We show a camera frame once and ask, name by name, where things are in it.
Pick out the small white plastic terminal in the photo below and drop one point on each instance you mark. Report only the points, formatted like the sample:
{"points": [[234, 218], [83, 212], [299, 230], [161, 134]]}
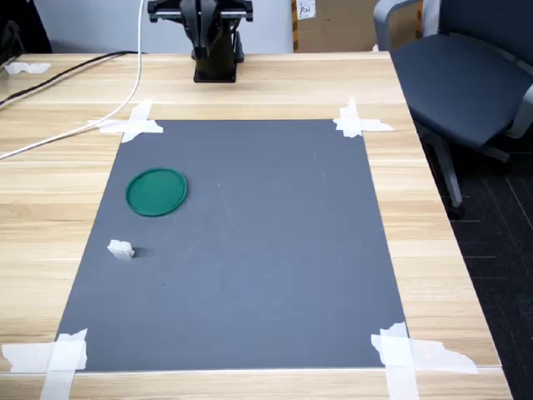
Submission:
{"points": [[121, 249]]}

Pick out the round green lid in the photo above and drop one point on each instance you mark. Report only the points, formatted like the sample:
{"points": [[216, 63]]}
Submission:
{"points": [[156, 193]]}

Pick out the brown cardboard box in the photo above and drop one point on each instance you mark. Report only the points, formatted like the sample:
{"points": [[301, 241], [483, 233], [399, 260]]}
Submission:
{"points": [[341, 33]]}

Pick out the white tape cross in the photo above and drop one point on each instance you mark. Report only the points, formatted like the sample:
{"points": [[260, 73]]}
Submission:
{"points": [[352, 123], [399, 358], [62, 358], [133, 123]]}

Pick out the person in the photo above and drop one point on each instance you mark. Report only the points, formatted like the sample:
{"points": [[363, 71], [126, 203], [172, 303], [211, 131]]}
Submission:
{"points": [[21, 25]]}

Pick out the dark grey office chair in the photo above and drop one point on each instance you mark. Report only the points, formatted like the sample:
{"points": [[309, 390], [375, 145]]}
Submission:
{"points": [[458, 83]]}

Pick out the dark grey mat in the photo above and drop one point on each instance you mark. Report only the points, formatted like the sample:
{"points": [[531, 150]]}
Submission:
{"points": [[250, 250]]}

